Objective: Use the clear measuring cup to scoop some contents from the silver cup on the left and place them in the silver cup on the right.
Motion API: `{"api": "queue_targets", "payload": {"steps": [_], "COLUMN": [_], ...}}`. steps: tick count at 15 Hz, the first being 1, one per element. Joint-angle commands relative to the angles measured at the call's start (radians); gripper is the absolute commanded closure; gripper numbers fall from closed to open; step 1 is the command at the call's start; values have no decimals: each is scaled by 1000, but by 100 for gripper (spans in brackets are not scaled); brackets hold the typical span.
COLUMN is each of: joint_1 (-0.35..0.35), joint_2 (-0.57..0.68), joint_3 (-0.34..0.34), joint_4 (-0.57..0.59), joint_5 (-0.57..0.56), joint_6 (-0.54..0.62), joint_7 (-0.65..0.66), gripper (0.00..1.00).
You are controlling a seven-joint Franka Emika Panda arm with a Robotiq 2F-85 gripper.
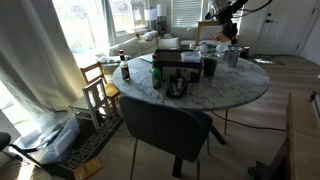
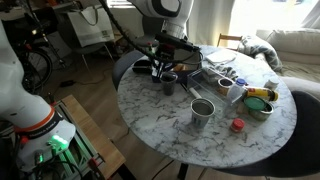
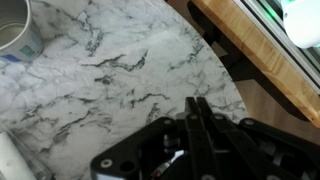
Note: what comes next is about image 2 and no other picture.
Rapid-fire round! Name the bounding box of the dark chair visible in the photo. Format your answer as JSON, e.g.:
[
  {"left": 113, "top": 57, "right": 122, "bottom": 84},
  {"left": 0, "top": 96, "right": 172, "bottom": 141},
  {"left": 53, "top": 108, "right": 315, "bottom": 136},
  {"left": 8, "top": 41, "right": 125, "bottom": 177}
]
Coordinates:
[{"left": 216, "top": 90, "right": 320, "bottom": 178}]

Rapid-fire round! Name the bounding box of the wooden chair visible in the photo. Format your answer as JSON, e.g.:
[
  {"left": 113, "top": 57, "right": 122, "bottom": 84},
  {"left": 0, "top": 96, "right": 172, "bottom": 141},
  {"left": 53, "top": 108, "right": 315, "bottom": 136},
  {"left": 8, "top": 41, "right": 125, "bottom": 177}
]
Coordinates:
[{"left": 217, "top": 33, "right": 244, "bottom": 51}]

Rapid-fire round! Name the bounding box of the patterned cloth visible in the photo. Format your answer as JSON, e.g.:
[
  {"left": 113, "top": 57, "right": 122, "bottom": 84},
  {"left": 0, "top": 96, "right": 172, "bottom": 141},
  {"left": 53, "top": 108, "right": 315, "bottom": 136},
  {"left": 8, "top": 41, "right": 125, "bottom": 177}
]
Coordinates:
[{"left": 202, "top": 65, "right": 240, "bottom": 83}]

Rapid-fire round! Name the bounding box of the green bottle red cap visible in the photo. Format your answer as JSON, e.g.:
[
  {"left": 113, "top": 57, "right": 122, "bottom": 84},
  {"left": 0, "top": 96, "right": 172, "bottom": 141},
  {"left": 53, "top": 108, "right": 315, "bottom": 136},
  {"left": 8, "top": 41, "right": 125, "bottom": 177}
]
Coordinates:
[{"left": 145, "top": 41, "right": 158, "bottom": 57}]

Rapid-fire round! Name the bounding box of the bicycle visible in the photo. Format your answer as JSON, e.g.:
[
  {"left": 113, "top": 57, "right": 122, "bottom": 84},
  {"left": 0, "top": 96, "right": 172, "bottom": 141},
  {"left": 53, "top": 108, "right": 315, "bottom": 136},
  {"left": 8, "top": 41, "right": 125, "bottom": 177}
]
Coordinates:
[{"left": 13, "top": 28, "right": 55, "bottom": 96}]

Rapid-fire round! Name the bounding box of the dark cup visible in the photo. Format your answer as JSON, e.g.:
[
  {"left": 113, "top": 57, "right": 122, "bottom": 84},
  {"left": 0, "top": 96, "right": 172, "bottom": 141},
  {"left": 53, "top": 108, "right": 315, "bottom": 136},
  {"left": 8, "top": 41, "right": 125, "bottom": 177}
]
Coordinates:
[{"left": 159, "top": 71, "right": 179, "bottom": 97}]

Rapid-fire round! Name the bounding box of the grey upholstered chair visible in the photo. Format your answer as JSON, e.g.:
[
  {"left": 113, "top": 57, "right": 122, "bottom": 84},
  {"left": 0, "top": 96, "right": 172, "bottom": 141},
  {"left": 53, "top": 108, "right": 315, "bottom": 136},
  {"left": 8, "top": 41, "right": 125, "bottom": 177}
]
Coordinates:
[{"left": 111, "top": 49, "right": 148, "bottom": 91}]

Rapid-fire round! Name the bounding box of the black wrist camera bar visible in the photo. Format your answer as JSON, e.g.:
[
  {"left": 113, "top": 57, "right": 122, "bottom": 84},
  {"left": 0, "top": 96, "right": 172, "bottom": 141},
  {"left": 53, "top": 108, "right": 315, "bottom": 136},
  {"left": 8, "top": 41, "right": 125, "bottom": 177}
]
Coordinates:
[{"left": 154, "top": 30, "right": 202, "bottom": 54}]

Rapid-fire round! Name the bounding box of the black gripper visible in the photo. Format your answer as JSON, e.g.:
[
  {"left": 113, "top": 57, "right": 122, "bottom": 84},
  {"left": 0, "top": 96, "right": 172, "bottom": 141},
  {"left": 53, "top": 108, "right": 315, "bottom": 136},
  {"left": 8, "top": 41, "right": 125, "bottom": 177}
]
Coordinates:
[{"left": 153, "top": 42, "right": 179, "bottom": 81}]

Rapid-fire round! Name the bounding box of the cream sofa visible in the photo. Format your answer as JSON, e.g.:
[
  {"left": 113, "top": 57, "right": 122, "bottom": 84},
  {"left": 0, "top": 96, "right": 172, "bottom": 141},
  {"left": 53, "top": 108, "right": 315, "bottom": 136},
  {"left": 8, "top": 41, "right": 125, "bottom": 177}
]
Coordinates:
[{"left": 255, "top": 27, "right": 320, "bottom": 98}]

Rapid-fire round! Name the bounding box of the black cup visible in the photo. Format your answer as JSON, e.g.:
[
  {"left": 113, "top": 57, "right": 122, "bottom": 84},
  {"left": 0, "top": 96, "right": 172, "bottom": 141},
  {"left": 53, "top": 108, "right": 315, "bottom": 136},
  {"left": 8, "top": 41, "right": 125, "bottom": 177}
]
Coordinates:
[{"left": 131, "top": 59, "right": 154, "bottom": 75}]

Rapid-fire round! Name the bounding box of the grey folding chair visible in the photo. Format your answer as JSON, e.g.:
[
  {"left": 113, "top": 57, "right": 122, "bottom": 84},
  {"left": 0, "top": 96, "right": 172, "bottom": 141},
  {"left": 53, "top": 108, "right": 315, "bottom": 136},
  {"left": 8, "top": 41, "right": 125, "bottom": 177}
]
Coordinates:
[{"left": 71, "top": 41, "right": 116, "bottom": 71}]

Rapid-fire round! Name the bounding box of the dark cardboard box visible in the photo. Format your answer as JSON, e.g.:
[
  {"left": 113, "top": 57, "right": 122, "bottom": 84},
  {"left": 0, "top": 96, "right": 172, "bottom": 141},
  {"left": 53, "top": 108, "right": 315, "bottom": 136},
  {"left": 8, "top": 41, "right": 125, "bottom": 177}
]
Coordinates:
[{"left": 151, "top": 61, "right": 203, "bottom": 84}]

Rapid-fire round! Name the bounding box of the white paper bag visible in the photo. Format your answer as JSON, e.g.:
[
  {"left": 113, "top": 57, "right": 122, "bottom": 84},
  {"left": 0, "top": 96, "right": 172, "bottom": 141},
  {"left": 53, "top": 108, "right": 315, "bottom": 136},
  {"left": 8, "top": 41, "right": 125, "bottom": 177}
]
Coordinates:
[{"left": 67, "top": 4, "right": 116, "bottom": 48}]

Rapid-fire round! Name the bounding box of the black robot cable hose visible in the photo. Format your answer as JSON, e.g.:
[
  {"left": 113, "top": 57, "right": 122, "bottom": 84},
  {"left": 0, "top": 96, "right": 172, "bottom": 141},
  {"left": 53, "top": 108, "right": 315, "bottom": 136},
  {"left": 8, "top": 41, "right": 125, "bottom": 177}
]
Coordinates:
[{"left": 97, "top": 0, "right": 204, "bottom": 66}]

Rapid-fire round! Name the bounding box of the can with green lid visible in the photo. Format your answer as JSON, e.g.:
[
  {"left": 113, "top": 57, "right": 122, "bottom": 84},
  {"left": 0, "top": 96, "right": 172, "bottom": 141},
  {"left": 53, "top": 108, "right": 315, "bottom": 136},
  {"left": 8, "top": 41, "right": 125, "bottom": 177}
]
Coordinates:
[{"left": 243, "top": 96, "right": 275, "bottom": 122}]

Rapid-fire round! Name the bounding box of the grey patterned blanket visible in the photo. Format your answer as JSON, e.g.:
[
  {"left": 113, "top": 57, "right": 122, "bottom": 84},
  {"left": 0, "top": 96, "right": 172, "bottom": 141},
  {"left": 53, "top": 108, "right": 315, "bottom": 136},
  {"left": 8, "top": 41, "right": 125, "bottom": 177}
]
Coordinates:
[{"left": 237, "top": 34, "right": 284, "bottom": 73}]

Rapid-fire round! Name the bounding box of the brown cup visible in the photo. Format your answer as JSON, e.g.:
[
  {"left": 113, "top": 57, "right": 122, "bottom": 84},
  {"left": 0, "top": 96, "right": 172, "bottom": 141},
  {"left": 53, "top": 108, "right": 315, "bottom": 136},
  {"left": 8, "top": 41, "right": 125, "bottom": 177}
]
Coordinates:
[{"left": 217, "top": 77, "right": 236, "bottom": 97}]

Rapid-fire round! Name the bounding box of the wooden board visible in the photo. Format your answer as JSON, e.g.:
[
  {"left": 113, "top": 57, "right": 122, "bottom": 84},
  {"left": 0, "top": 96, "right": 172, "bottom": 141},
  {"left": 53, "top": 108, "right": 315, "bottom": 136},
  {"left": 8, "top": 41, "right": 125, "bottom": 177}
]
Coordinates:
[{"left": 61, "top": 94, "right": 127, "bottom": 180}]

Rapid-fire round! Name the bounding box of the light grey curtain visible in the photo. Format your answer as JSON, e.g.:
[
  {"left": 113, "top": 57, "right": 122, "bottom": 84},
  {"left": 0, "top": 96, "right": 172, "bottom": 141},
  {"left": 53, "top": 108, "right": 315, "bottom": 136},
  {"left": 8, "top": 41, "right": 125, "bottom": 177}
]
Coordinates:
[{"left": 185, "top": 0, "right": 236, "bottom": 47}]

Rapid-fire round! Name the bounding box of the yellow bottle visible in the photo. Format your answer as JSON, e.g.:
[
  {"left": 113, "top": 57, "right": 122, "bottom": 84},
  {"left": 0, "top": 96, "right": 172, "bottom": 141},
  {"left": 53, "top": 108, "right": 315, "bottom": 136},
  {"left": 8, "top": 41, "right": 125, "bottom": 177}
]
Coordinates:
[{"left": 245, "top": 86, "right": 280, "bottom": 102}]

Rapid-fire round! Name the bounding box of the metal robot stand frame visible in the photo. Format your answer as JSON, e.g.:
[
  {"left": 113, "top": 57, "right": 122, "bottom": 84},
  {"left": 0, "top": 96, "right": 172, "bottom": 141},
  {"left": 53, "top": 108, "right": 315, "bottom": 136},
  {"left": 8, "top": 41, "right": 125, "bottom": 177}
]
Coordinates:
[{"left": 33, "top": 99, "right": 113, "bottom": 180}]

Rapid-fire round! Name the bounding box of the clear plastic container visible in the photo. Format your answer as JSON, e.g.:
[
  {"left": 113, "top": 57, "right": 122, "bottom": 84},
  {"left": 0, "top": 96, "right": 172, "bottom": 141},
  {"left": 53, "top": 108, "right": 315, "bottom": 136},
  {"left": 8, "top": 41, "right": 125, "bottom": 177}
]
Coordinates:
[{"left": 186, "top": 65, "right": 245, "bottom": 116}]

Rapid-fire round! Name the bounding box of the black table leg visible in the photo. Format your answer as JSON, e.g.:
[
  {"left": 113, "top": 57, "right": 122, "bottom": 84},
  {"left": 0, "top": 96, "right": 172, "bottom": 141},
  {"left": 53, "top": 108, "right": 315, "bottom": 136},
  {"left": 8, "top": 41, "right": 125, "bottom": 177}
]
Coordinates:
[{"left": 176, "top": 163, "right": 189, "bottom": 180}]

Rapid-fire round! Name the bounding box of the white cylinder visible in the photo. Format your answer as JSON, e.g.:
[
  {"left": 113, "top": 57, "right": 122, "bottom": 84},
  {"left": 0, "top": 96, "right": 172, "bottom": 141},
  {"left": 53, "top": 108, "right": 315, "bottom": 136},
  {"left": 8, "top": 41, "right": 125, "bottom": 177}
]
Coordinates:
[{"left": 188, "top": 87, "right": 203, "bottom": 100}]

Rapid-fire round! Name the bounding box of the silver cup with blue stripes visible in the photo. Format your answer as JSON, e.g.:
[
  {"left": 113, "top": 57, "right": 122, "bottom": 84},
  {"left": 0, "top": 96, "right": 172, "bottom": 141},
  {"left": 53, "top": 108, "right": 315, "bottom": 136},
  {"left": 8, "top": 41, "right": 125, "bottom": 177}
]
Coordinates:
[{"left": 190, "top": 97, "right": 216, "bottom": 129}]

